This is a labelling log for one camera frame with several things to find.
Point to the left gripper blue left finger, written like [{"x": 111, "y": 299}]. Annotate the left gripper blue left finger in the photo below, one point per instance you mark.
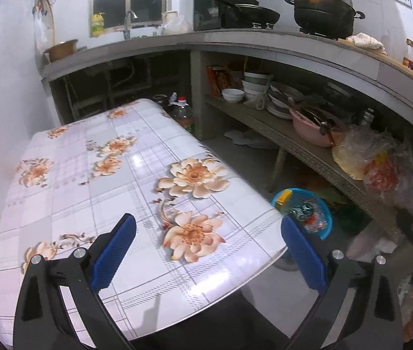
[{"x": 108, "y": 251}]

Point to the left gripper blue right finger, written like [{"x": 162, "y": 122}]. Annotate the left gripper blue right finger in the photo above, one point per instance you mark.
[{"x": 309, "y": 262}]

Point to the red clear plastic bag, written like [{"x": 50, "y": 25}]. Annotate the red clear plastic bag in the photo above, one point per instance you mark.
[{"x": 310, "y": 215}]

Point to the yellow paper package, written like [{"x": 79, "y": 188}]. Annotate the yellow paper package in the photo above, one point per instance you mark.
[{"x": 284, "y": 196}]

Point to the blue mesh trash basket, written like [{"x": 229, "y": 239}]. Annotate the blue mesh trash basket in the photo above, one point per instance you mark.
[{"x": 299, "y": 196}]

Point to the clear bag with food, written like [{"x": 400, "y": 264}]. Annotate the clear bag with food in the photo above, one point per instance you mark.
[{"x": 384, "y": 165}]

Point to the floral tablecloth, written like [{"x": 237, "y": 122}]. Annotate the floral tablecloth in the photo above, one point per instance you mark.
[{"x": 202, "y": 231}]

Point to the pink basin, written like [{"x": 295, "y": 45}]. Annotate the pink basin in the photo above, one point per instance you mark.
[{"x": 317, "y": 127}]

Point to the white rag on floor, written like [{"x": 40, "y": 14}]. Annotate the white rag on floor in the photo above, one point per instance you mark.
[{"x": 249, "y": 138}]

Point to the stack of plates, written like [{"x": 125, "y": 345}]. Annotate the stack of plates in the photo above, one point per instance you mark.
[{"x": 278, "y": 99}]

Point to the cooking oil bottle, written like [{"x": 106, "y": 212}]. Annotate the cooking oil bottle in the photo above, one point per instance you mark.
[{"x": 182, "y": 113}]

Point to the dark ceramic jar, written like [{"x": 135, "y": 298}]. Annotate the dark ceramic jar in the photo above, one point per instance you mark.
[{"x": 162, "y": 100}]

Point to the white bowl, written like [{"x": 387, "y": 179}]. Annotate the white bowl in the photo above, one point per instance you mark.
[{"x": 233, "y": 96}]

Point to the stack of bowls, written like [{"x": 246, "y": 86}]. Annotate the stack of bowls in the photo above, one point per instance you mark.
[{"x": 255, "y": 87}]

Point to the red booklet on shelf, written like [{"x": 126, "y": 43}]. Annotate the red booklet on shelf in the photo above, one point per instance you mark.
[{"x": 220, "y": 78}]

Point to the white cloth on counter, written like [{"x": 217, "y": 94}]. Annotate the white cloth on counter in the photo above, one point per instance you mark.
[{"x": 366, "y": 42}]

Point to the brass basin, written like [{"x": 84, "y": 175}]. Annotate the brass basin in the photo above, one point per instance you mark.
[{"x": 62, "y": 50}]

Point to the sink faucet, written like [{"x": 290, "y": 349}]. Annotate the sink faucet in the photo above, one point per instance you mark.
[{"x": 129, "y": 17}]

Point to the yellow detergent bottle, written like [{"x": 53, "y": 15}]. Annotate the yellow detergent bottle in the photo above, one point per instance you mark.
[{"x": 97, "y": 24}]

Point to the black wok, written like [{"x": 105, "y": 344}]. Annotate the black wok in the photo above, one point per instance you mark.
[{"x": 250, "y": 16}]

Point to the black pot with lid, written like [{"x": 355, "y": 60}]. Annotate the black pot with lid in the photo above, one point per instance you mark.
[{"x": 332, "y": 19}]

